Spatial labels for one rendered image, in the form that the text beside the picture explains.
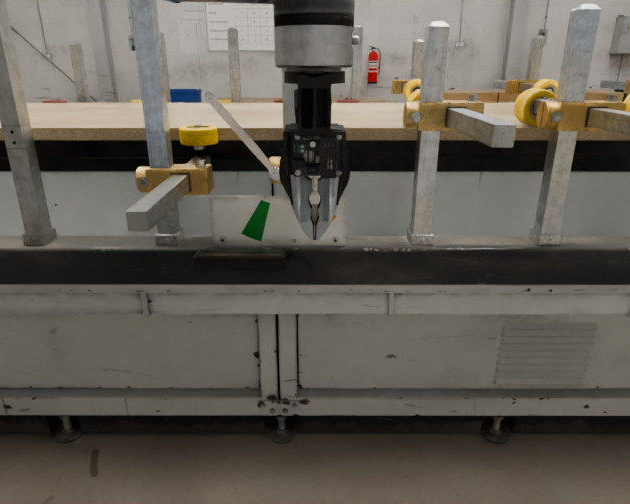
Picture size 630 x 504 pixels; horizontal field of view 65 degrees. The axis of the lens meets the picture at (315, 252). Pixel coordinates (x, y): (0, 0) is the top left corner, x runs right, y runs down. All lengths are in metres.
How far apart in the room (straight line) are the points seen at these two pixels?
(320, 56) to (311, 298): 0.60
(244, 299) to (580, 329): 0.91
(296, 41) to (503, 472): 1.27
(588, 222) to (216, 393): 1.07
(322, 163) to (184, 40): 7.83
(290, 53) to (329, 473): 1.14
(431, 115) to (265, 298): 0.49
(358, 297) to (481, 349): 0.51
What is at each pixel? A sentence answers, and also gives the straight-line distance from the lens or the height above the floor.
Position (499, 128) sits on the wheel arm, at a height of 0.96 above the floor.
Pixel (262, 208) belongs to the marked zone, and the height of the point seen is 0.78.
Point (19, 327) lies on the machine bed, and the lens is 1.56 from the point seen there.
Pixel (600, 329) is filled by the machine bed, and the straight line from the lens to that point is 1.55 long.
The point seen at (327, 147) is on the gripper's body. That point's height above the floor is 0.95.
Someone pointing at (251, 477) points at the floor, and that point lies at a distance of 1.45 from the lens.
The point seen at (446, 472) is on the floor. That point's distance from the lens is 1.50.
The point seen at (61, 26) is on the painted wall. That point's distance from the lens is 9.00.
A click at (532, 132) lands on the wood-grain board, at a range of 1.22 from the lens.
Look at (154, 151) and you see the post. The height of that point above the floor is 0.88.
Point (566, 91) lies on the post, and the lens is 1.01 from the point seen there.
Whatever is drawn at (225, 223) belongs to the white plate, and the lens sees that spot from 0.96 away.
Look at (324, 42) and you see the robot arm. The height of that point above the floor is 1.06.
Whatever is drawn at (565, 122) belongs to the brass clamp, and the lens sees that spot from 1.01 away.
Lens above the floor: 1.04
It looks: 21 degrees down
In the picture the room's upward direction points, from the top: straight up
